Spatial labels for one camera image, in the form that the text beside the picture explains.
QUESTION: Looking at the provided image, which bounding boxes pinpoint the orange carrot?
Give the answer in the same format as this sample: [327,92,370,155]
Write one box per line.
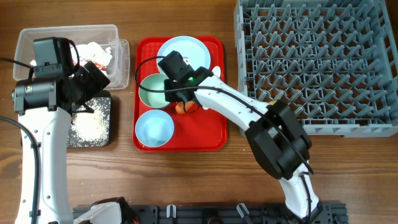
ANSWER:
[175,101,200,114]

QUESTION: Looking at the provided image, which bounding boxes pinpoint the green bowl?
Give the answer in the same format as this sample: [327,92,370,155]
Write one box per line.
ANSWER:
[139,73,170,109]

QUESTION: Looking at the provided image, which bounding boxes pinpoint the red snack wrapper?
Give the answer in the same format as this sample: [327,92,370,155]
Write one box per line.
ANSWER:
[93,62,106,71]

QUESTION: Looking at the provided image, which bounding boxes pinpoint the white rice pile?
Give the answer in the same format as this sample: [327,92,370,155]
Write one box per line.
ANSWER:
[68,98,110,146]

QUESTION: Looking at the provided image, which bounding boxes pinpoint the white tissue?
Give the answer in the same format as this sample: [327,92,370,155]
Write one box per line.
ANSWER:
[71,42,113,75]

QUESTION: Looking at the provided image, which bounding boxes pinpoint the light blue bowl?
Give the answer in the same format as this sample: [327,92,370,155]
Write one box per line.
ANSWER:
[134,110,175,147]

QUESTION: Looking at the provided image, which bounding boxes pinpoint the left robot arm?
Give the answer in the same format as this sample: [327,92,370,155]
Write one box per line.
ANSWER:
[12,37,110,223]

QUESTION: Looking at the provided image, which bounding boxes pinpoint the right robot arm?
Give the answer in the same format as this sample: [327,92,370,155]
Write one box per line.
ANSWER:
[157,51,319,223]

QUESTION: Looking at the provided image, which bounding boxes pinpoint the black waste tray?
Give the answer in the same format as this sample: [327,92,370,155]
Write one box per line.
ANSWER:
[66,90,113,149]

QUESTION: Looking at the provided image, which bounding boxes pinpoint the clear plastic waste bin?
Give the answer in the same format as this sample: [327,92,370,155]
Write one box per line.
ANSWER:
[14,24,130,90]

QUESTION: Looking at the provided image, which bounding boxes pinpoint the grey dishwasher rack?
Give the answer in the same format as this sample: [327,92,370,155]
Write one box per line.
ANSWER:
[234,0,397,138]

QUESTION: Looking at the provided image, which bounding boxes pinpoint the light blue plate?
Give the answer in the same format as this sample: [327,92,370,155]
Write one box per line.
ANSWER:
[157,35,211,70]

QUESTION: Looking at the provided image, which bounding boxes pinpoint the white plastic spoon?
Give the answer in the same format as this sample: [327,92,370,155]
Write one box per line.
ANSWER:
[212,66,221,78]

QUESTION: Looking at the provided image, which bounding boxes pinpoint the red serving tray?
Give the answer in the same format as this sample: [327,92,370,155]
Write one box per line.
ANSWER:
[132,36,228,152]

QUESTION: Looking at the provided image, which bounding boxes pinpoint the right black cable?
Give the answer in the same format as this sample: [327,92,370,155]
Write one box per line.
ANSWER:
[134,55,315,223]

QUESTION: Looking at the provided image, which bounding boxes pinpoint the black cable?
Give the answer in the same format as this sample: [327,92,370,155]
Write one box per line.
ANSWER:
[134,55,315,223]
[0,39,81,224]

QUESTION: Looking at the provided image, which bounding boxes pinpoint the left black cable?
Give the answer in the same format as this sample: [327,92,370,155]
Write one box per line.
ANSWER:
[0,39,81,224]

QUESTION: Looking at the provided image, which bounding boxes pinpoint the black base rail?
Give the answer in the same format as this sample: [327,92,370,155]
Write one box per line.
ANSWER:
[71,203,348,224]

